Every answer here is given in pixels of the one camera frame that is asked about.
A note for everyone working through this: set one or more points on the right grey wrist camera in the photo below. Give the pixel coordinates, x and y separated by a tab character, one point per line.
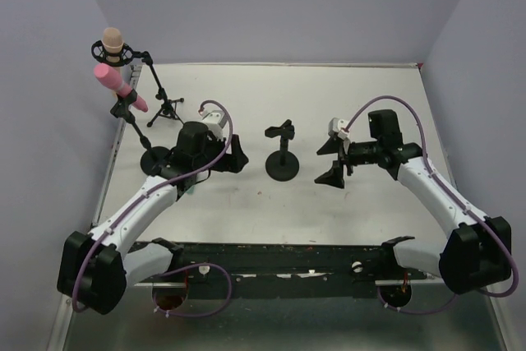
337	129

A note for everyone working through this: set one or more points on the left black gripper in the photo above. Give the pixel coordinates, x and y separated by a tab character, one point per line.
227	154

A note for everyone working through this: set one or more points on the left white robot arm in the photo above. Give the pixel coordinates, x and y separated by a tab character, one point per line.
124	266

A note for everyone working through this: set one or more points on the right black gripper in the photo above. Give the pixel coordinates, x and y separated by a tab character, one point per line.
342	158

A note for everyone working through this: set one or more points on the black round-base stand front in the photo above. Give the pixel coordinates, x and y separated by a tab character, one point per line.
282	165

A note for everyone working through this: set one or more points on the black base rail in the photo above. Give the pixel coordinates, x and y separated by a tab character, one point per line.
270	271

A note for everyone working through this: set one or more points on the aluminium frame profile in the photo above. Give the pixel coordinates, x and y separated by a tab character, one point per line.
78	272

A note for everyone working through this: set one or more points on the beige microphone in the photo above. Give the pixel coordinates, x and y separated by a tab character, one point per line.
112	42

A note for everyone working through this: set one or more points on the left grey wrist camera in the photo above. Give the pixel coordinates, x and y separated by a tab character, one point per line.
216	121

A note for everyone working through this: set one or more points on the black tripod shock-mount stand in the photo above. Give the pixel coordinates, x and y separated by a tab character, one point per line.
124	56

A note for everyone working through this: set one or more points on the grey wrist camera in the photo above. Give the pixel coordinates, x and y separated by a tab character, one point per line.
337	129
216	121

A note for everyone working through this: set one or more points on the black round-base clip stand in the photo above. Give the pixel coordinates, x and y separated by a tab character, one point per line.
153	155

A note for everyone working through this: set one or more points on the pink microphone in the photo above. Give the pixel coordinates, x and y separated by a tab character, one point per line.
110	78

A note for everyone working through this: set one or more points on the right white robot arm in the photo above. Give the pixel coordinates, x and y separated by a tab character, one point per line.
474	254

